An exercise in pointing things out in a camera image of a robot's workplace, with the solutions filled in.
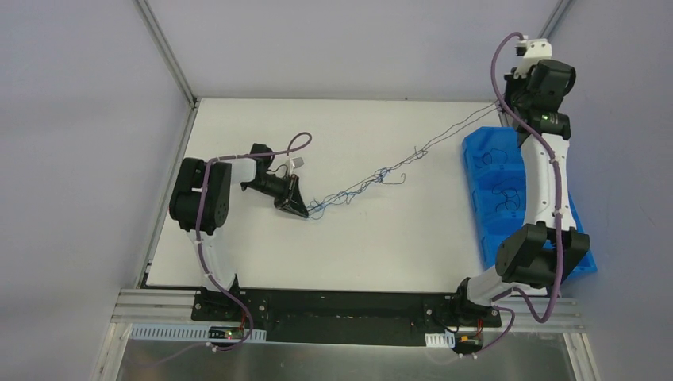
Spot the blue cable bundle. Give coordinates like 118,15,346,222
307,147,429,219

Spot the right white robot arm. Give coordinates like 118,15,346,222
448,59,590,325

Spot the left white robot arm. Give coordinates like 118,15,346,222
169,143,309,321

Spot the blue plastic compartment bin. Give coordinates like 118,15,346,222
461,125,598,279

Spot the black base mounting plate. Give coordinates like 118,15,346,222
191,288,502,346

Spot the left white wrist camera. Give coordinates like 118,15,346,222
287,156,305,172

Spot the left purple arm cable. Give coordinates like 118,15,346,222
133,131,313,367

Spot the aluminium frame rail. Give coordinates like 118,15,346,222
111,289,196,323

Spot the white slotted cable duct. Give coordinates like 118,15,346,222
129,323,267,344

